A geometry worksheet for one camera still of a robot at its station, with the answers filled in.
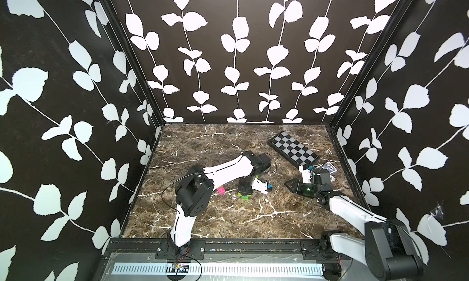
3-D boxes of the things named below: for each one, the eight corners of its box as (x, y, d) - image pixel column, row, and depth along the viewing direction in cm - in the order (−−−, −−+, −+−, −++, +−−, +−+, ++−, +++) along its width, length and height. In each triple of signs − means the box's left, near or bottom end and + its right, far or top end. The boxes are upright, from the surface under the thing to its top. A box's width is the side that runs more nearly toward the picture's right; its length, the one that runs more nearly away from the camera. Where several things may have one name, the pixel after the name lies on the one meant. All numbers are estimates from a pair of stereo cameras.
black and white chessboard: (303, 173, 100) (305, 170, 97) (267, 144, 113) (268, 141, 110) (317, 159, 106) (319, 156, 103) (281, 133, 119) (282, 130, 116)
